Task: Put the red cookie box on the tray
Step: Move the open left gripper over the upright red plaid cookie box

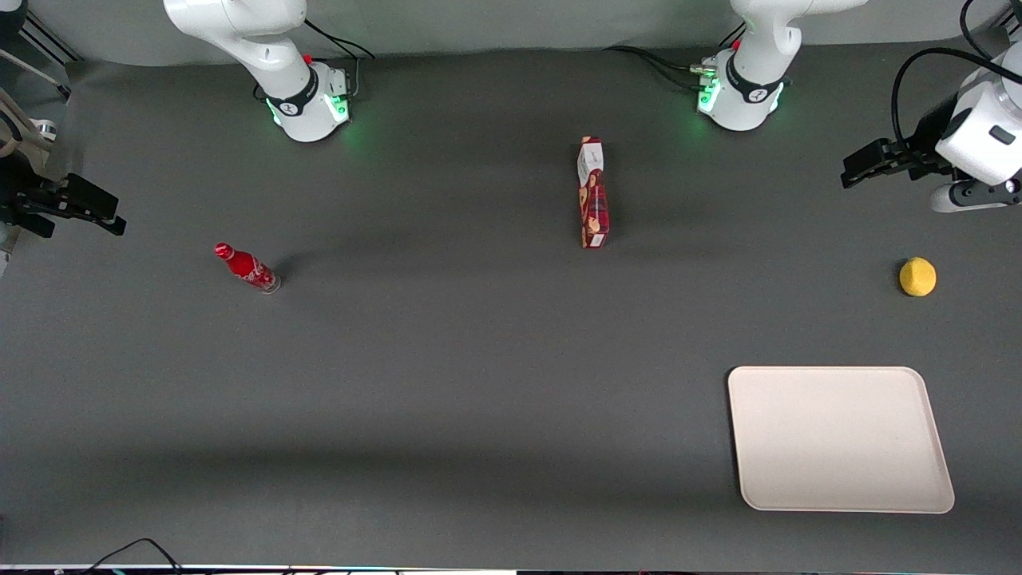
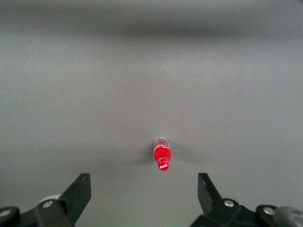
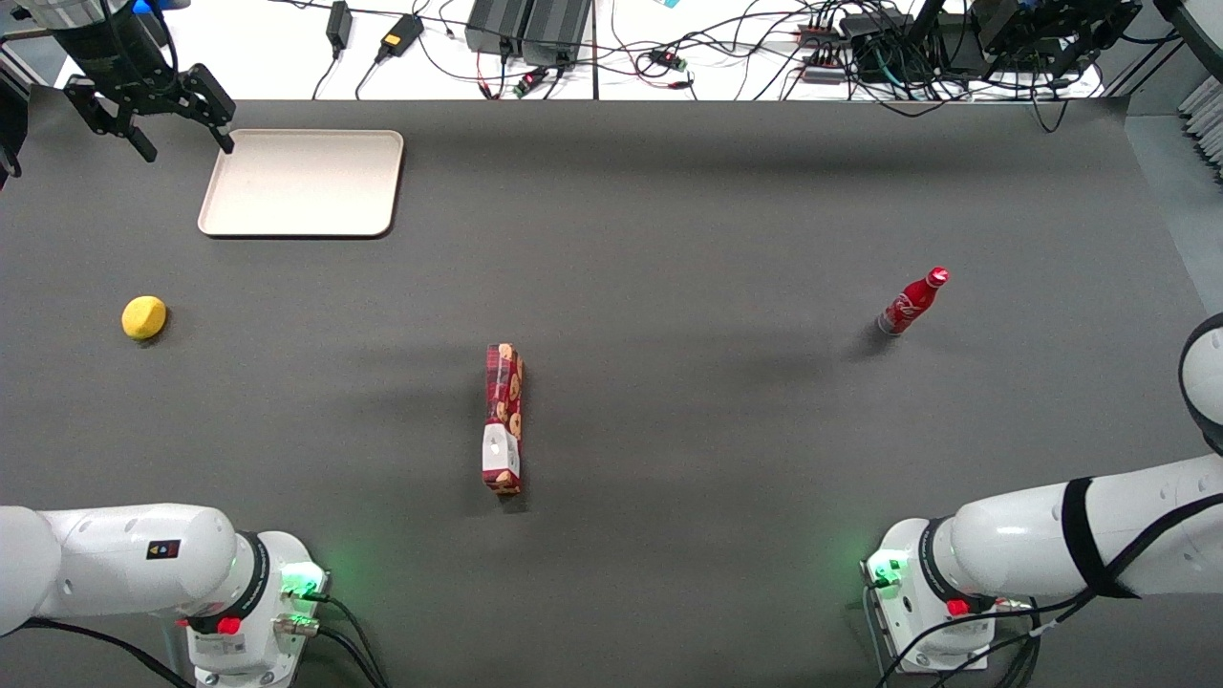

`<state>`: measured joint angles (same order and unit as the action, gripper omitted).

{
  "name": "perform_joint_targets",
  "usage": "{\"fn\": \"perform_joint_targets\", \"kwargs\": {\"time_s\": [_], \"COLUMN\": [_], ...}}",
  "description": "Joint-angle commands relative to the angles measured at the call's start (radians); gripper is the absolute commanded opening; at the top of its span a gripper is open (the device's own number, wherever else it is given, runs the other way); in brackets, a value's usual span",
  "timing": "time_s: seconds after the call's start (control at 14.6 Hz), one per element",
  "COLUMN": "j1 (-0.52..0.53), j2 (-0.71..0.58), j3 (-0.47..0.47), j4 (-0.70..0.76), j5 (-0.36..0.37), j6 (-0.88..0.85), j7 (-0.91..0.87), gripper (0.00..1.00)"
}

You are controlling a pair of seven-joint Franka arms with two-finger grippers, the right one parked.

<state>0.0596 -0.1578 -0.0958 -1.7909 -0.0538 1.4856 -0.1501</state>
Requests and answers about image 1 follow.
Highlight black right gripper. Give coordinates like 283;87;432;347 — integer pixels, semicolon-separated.
0;152;128;240

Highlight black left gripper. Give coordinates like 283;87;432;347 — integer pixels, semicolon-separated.
841;94;961;191

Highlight red cookie box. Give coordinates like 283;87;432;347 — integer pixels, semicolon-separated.
577;137;611;249

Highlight beige plastic tray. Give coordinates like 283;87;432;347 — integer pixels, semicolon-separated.
727;366;956;514

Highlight yellow lemon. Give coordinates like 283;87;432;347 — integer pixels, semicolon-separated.
899;257;937;298

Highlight red cola bottle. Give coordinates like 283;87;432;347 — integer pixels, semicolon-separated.
213;242;282;295

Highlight black looping wrist cable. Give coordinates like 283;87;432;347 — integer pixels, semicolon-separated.
891;0;1022;146

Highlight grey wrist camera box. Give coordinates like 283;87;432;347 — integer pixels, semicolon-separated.
929;179;1022;214

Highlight beige strap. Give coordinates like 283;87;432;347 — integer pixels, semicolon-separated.
0;86;39;161

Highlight metal frame bars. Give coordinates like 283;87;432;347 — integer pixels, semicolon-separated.
0;11;82;101

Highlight black arm base cables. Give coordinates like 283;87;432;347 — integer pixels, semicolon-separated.
602;22;747;91
253;19;376;103

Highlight thin black cable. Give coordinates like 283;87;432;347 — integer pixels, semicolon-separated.
78;537;186;575

